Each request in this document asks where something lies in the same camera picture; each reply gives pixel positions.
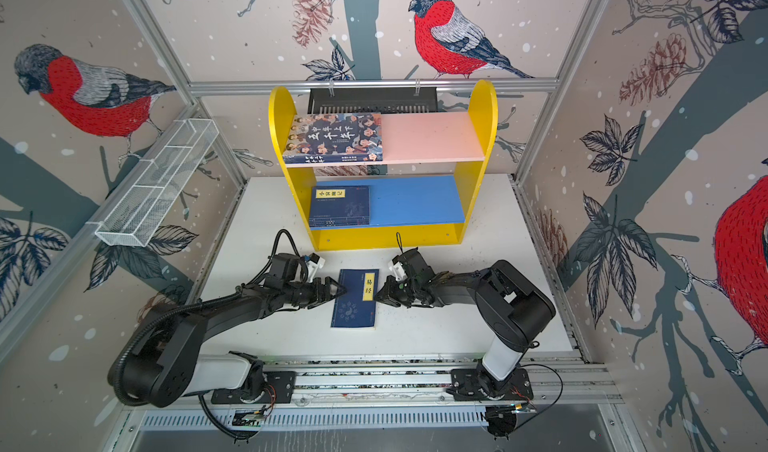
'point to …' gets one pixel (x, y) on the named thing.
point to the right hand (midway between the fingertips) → (373, 301)
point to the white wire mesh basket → (140, 210)
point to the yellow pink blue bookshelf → (434, 209)
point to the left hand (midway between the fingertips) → (338, 294)
